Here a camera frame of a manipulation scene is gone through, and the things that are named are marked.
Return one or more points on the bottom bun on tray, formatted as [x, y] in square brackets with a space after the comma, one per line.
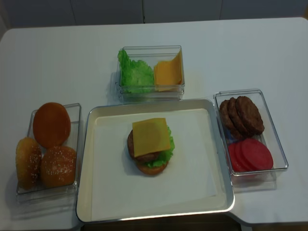
[151, 171]

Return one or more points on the left tomato slice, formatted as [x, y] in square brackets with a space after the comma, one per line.
[235, 165]

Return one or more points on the right tomato slice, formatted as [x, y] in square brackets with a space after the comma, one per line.
[256, 155]

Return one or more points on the tomato slice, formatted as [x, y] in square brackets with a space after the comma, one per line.
[235, 165]
[240, 157]
[256, 155]

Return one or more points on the right brown patty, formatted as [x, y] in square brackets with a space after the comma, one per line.
[249, 115]

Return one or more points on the clear patty tomato container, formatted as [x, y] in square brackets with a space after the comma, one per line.
[269, 138]

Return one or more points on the lettuce leaf on burger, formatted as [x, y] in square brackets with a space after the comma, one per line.
[164, 156]

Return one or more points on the clear bun container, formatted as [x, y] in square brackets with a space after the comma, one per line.
[40, 193]

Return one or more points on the smooth orange bun half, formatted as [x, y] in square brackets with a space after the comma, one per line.
[51, 125]

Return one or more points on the sesame top bun front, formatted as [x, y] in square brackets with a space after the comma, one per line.
[58, 167]

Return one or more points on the middle tomato slice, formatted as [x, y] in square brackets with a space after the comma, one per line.
[240, 157]

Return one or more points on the sesame bun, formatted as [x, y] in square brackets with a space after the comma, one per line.
[58, 167]
[27, 160]

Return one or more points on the stack of cheese slices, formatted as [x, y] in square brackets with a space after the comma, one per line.
[168, 73]

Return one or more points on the clear lettuce cheese container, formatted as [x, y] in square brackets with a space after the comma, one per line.
[151, 55]

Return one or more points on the cheese slice on burger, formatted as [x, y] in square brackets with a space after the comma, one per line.
[150, 136]

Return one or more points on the brown patty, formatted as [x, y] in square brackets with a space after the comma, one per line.
[249, 115]
[223, 109]
[233, 114]

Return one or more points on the left brown patty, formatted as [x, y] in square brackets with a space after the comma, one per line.
[223, 109]

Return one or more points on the burger patty on tray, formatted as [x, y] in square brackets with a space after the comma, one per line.
[143, 158]

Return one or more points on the middle brown patty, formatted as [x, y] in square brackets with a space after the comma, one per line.
[233, 114]

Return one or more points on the white metal tray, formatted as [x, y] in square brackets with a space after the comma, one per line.
[222, 201]

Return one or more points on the green lettuce pile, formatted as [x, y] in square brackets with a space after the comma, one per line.
[136, 76]

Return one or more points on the white paper liner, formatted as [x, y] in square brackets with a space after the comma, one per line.
[121, 190]

